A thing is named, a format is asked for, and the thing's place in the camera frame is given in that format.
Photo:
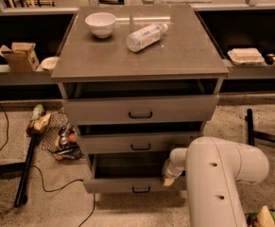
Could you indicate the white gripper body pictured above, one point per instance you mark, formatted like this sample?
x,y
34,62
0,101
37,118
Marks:
x,y
172,172

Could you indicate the grey bottom drawer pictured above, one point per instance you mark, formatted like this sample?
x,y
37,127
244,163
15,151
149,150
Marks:
x,y
139,172

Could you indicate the grey drawer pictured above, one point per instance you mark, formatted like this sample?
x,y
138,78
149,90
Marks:
x,y
133,110
139,172
137,142

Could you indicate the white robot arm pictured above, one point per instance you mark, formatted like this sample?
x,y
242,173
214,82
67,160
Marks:
x,y
212,168

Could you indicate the grey middle drawer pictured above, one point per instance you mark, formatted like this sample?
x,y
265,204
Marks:
x,y
137,142

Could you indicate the grey top drawer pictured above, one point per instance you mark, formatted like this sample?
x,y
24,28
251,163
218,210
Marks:
x,y
133,110

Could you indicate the grey drawer cabinet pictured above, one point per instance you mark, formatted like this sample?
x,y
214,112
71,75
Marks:
x,y
184,62

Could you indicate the open cardboard box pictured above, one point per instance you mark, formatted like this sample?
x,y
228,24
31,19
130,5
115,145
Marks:
x,y
21,57

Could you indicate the black right table leg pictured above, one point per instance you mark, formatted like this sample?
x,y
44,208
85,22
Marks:
x,y
253,134

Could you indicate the black table leg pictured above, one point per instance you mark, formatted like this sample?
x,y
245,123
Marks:
x,y
253,134
23,168

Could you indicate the white foam takeout container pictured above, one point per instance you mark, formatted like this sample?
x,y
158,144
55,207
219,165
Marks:
x,y
245,56

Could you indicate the clear plastic bottle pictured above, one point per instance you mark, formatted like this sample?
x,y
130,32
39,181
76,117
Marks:
x,y
145,37

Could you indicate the brown crumpled bag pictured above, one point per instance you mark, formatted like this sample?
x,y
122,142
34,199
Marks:
x,y
38,126

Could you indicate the green bottle on floor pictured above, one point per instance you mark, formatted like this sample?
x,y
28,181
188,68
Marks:
x,y
37,112

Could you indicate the black left table leg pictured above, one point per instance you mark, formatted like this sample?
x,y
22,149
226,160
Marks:
x,y
23,168

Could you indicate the small dark round object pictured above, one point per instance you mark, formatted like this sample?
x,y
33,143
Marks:
x,y
270,59

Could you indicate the white bowl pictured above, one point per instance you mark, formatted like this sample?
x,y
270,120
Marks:
x,y
101,24

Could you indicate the small white dish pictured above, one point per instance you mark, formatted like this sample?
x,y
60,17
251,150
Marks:
x,y
49,63

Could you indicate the wire basket with utensils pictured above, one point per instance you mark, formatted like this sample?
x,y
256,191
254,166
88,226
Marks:
x,y
60,138

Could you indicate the wire basket with groceries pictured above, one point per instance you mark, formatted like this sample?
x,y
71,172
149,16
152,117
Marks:
x,y
265,217

